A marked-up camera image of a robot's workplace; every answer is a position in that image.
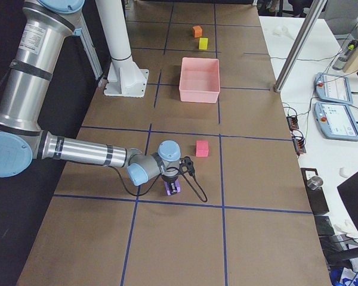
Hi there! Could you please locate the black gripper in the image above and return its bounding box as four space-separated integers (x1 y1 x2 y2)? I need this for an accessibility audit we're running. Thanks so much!
162 175 178 194

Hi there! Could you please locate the purple foam block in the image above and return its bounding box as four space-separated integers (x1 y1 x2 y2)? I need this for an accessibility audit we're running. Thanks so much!
164 180 181 196

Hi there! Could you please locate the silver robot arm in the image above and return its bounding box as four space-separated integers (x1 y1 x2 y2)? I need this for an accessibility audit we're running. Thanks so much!
0 1 181 195

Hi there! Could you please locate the pink plastic bin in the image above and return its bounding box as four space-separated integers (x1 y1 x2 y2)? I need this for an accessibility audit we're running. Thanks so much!
179 57 221 104

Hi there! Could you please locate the red foam block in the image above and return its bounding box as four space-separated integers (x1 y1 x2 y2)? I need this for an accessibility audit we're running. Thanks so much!
196 140 209 157

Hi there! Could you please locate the lower orange connector board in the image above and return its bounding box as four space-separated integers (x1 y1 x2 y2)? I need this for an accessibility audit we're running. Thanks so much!
292 136 306 155

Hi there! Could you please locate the orange connector board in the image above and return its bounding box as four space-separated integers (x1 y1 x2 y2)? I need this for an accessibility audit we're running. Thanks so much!
292 136 306 155
286 115 299 130

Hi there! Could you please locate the upper orange connector board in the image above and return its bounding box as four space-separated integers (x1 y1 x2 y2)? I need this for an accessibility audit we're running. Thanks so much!
286 115 299 130

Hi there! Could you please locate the small metal cup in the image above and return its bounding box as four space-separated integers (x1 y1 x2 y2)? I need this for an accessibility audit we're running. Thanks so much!
306 176 323 191

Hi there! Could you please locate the black box under cup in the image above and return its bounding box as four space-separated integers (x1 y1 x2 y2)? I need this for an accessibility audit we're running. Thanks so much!
301 167 329 216

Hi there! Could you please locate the yellow foam block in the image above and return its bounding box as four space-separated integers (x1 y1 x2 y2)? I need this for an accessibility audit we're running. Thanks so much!
198 38 208 51

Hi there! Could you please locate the orange foam block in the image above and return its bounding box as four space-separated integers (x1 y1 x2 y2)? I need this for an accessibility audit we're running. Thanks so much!
192 25 203 38

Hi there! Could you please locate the lower teach pendant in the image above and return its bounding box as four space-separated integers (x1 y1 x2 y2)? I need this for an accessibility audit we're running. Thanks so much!
313 101 358 142

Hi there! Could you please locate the teach pendant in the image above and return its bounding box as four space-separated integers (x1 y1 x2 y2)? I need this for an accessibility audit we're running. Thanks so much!
314 73 353 105
313 101 358 142

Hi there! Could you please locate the upper teach pendant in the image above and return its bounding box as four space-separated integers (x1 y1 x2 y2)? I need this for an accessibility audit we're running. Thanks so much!
314 73 353 105

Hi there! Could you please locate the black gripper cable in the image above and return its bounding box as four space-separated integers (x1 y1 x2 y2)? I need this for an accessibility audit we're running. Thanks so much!
113 162 209 203

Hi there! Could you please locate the white pedestal column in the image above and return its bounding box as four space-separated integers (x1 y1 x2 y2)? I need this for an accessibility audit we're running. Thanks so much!
95 0 149 98

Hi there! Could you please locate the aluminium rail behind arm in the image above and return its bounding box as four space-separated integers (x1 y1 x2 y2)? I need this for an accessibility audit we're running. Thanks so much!
73 14 103 80

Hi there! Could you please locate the aluminium frame post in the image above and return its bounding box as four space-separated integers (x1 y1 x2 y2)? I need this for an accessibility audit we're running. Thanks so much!
273 0 327 93

